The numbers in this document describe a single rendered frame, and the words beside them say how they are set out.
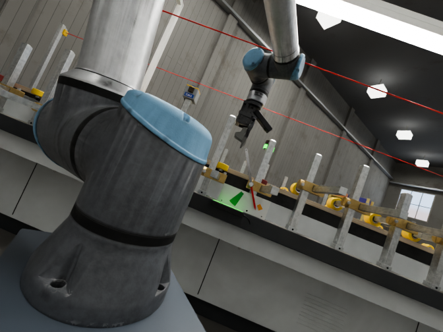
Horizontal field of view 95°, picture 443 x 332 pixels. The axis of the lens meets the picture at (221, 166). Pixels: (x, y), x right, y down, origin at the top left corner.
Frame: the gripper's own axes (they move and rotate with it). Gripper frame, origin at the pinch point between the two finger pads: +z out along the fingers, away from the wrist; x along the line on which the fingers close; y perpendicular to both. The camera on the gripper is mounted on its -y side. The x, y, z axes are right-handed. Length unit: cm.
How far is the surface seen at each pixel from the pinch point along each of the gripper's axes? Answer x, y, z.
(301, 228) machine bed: -36, -54, 27
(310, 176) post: -14.4, -39.1, -0.8
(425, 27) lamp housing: -42, -90, -135
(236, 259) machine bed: -36, -23, 59
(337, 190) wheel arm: 9.1, -41.7, 4.5
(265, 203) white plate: -13.9, -22.0, 20.6
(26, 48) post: -18, 134, -10
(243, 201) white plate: -14.1, -11.4, 24.1
